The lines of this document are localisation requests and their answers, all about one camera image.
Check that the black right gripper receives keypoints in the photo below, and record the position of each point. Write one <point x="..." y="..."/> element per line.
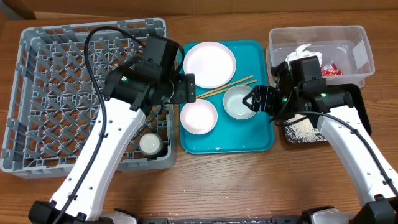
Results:
<point x="265" y="99"/>

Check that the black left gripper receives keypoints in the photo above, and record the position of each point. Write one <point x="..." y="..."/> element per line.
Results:
<point x="184" y="84"/>

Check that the grey bowl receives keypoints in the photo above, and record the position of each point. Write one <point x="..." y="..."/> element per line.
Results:
<point x="233" y="102"/>

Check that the pink shallow bowl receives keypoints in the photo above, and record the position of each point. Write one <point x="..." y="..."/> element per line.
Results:
<point x="199" y="117"/>

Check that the white cup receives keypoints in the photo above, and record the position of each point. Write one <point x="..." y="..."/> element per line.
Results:
<point x="151" y="144"/>

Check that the white paper napkin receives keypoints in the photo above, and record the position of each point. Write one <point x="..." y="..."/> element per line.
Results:
<point x="302" y="52"/>

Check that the red strawberry cake wrapper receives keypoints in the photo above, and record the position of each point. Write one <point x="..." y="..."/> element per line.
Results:
<point x="331" y="70"/>

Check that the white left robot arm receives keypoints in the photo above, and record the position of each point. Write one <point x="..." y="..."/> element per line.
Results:
<point x="130" y="92"/>

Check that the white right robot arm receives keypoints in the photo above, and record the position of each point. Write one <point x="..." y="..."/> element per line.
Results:
<point x="338" y="112"/>

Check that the clear plastic waste bin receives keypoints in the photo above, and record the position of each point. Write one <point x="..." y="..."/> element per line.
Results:
<point x="346" y="47"/>

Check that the wooden chopstick upper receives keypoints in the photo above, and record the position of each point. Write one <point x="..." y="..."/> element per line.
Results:
<point x="224" y="86"/>

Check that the teal plastic tray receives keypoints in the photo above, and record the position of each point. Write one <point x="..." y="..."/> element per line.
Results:
<point x="231" y="135"/>

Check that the large white plate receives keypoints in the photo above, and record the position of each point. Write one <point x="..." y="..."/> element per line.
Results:
<point x="212" y="63"/>

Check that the black tray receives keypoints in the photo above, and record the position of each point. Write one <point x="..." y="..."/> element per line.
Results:
<point x="356" y="95"/>

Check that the spilled white rice grains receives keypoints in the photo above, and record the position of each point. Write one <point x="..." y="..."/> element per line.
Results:
<point x="299" y="130"/>

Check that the grey dish rack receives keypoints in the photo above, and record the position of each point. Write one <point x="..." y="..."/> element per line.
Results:
<point x="53" y="104"/>

